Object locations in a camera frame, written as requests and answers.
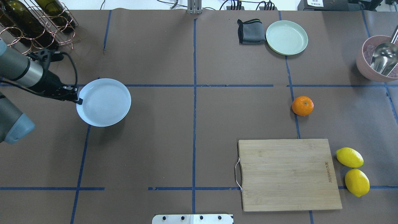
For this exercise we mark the dark wine bottle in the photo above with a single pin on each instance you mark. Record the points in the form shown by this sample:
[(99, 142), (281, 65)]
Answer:
[(28, 24), (58, 15), (10, 27)]

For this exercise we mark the light blue plate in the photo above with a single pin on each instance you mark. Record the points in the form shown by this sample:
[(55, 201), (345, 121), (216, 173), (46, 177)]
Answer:
[(105, 102)]

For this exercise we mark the orange fruit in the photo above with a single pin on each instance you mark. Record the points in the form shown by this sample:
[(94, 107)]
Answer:
[(302, 106)]

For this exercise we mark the dark wine bottle lower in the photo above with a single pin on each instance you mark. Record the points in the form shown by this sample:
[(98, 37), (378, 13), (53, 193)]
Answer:
[(10, 27)]

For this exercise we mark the metal scoop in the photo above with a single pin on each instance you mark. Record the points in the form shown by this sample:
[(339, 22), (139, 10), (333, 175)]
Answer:
[(384, 57)]

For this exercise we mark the copper wire bottle rack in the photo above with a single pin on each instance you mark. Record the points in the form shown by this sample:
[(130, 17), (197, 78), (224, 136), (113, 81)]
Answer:
[(63, 39)]

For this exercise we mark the dark grey folded cloth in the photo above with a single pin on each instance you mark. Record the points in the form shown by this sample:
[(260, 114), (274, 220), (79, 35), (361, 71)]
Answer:
[(251, 32)]

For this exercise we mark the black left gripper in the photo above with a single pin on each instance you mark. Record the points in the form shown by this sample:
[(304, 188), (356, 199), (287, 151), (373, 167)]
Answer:
[(49, 82)]

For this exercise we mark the dark wine bottle upper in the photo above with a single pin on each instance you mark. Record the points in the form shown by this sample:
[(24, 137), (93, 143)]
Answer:
[(58, 15)]

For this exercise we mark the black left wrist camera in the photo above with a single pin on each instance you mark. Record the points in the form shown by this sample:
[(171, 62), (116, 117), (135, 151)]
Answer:
[(45, 57)]

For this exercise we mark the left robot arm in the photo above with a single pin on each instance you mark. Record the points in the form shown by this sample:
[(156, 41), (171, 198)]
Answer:
[(30, 73)]

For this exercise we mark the pink bowl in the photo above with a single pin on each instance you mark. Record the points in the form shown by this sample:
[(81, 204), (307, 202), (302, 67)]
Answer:
[(365, 60)]

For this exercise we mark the yellow lemon near board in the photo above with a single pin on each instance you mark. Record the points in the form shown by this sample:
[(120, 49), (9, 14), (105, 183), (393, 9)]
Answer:
[(349, 157)]

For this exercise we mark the yellow lemon far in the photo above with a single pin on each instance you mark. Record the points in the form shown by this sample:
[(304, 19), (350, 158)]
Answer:
[(357, 182)]

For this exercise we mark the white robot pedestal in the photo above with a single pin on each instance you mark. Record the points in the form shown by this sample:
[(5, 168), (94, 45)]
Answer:
[(193, 219)]

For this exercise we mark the dark wine bottle middle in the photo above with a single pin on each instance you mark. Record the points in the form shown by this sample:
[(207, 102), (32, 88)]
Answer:
[(28, 24)]

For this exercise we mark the aluminium frame post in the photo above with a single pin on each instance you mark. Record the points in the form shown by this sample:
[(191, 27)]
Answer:
[(194, 7)]

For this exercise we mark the black power strip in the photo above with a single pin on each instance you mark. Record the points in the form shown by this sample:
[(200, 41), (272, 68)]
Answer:
[(240, 5)]

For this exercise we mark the bamboo cutting board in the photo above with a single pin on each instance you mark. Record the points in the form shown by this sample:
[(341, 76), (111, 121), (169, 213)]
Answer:
[(287, 175)]

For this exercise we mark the light green plate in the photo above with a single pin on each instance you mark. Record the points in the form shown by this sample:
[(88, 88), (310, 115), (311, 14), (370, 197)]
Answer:
[(286, 38)]

